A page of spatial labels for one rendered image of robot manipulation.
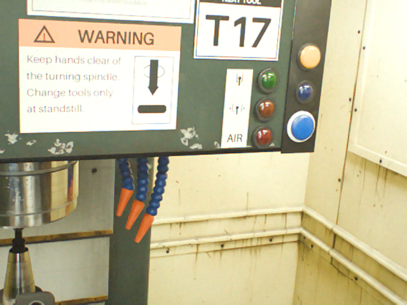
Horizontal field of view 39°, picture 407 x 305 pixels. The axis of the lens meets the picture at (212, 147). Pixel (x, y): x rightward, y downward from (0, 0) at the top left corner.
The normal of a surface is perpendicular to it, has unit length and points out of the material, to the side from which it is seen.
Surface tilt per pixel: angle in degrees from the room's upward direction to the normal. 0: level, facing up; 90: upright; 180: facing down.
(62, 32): 90
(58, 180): 90
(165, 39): 90
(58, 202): 90
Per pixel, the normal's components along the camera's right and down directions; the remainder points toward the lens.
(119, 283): 0.39, 0.26
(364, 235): -0.92, 0.04
